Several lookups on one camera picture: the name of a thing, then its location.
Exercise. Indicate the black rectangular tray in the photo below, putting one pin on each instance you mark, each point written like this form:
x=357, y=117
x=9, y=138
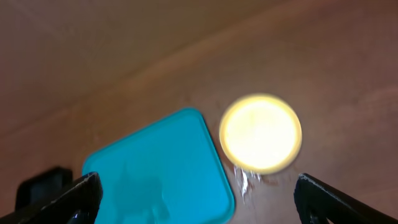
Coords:
x=42, y=185

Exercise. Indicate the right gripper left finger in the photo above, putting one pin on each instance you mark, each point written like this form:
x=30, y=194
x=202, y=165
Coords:
x=77, y=202

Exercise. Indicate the yellow-green plate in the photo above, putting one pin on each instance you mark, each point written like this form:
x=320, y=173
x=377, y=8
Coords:
x=260, y=133

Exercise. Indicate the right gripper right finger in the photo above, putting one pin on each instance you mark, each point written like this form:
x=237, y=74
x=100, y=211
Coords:
x=318, y=202

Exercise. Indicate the teal serving tray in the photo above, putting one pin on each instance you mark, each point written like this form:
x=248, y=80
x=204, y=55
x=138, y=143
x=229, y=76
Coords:
x=168, y=172

